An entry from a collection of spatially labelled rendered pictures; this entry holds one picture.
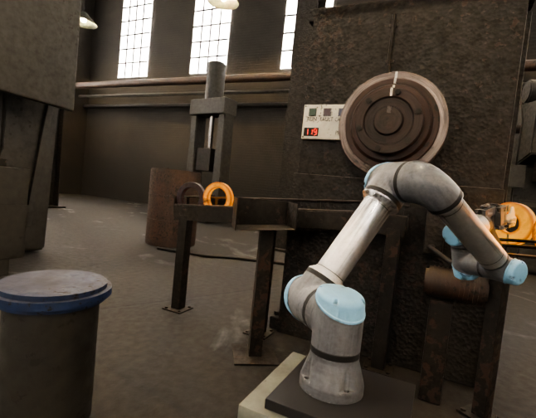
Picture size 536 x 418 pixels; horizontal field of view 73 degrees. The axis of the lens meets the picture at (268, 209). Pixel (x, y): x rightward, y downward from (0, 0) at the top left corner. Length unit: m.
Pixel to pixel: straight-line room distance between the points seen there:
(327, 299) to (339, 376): 0.17
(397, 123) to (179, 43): 9.63
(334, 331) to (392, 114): 1.06
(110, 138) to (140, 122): 1.26
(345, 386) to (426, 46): 1.57
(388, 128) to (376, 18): 0.65
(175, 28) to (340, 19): 9.30
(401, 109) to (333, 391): 1.18
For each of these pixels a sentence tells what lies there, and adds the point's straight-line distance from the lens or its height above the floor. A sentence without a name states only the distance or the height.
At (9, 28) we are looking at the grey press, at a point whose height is 1.69.
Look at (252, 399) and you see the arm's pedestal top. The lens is 0.91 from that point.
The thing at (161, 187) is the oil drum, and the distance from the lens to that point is 4.18.
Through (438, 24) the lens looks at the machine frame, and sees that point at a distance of 2.03.
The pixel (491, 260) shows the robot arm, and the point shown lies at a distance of 1.19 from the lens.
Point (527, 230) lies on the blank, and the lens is 1.54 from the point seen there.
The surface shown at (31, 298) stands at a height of 0.43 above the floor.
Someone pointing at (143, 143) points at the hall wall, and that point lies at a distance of 11.07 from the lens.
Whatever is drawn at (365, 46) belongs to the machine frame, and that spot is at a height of 1.53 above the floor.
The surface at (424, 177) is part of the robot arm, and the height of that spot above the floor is 0.84.
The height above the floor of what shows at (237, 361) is 0.01.
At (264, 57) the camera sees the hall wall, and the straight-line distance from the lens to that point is 9.37.
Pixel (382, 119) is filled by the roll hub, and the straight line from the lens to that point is 1.66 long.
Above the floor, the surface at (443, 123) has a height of 1.12.
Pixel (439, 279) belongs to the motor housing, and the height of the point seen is 0.49.
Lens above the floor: 0.77
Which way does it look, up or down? 3 degrees down
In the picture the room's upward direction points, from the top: 6 degrees clockwise
